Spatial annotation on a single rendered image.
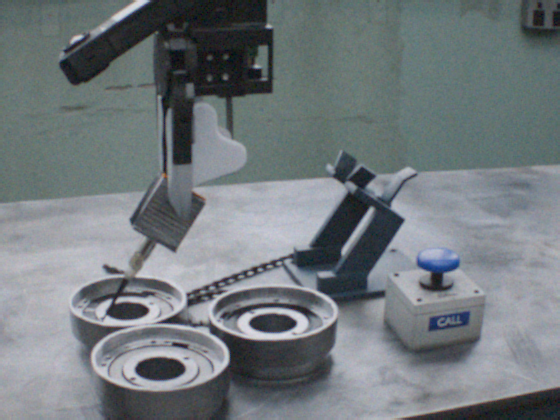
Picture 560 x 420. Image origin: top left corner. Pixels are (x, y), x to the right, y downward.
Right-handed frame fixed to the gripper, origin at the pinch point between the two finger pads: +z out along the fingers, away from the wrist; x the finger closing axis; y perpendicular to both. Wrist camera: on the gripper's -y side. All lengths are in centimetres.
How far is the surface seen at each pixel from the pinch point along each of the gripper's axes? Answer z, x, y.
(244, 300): 10.3, 1.8, 6.2
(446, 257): 5.8, -4.4, 22.3
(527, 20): 1, 148, 132
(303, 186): 13.3, 40.5, 24.1
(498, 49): 11, 153, 124
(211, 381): 9.4, -12.7, 0.0
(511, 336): 13.2, -7.4, 28.5
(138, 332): 9.6, -3.7, -3.9
